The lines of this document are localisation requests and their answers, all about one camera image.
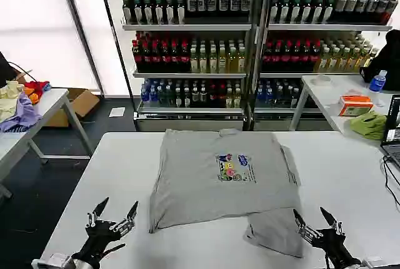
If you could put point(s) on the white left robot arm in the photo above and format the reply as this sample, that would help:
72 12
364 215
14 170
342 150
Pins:
53 261

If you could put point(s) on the orange tissue box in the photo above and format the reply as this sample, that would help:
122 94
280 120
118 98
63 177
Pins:
354 105

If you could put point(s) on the black bag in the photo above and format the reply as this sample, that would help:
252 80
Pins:
382 62

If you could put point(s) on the white side table with clothes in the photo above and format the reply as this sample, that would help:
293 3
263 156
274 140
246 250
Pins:
47 106

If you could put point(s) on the cream cloth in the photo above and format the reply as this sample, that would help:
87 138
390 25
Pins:
7 100

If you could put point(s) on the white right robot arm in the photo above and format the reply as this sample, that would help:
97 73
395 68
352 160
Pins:
373 264

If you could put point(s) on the red cloth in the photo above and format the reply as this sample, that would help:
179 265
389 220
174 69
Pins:
36 89

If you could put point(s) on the blue water bottle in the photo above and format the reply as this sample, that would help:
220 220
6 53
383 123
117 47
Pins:
378 82

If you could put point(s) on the grey window post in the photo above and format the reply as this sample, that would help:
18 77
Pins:
79 28

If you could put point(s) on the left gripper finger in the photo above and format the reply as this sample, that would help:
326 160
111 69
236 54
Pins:
129 219
99 211

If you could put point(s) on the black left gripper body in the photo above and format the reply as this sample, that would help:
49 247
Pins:
100 237

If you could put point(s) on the white desk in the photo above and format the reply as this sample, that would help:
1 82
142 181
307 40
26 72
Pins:
331 100

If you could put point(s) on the thin black pole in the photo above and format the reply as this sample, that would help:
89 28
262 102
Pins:
117 47

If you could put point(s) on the white paper sheet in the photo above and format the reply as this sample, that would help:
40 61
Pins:
117 112

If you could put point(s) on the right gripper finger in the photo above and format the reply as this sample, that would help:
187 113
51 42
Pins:
334 223
304 228

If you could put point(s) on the black laptop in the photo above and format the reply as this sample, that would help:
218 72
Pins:
393 137

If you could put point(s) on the metal shelf with bottles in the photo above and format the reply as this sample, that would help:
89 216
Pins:
187 56
312 50

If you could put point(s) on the green cloth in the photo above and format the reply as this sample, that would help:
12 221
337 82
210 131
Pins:
368 123

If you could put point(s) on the brown cardboard box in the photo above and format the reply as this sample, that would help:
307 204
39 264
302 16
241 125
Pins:
76 104

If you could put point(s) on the grey printed T-shirt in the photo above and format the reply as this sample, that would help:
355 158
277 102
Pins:
200 181

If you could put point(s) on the clear tape roll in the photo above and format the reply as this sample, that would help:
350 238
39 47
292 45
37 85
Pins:
322 79

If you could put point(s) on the purple cloth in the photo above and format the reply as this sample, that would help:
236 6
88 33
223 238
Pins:
23 114

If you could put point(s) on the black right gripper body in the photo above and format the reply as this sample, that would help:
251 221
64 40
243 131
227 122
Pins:
332 244

